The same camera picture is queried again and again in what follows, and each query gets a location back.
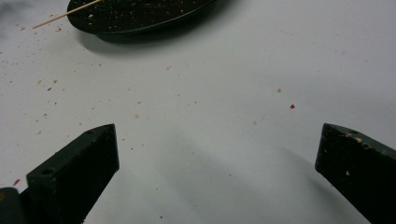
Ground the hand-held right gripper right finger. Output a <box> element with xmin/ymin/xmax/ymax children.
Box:
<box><xmin>314</xmin><ymin>122</ymin><xmax>396</xmax><ymax>224</ymax></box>

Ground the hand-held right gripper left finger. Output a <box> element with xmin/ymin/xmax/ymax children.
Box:
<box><xmin>19</xmin><ymin>123</ymin><xmax>120</xmax><ymax>224</ymax></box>

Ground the wooden skewer stick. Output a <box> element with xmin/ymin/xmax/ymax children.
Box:
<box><xmin>32</xmin><ymin>0</ymin><xmax>103</xmax><ymax>30</ymax></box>

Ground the black round plate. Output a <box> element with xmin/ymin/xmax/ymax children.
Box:
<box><xmin>66</xmin><ymin>0</ymin><xmax>217</xmax><ymax>35</ymax></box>

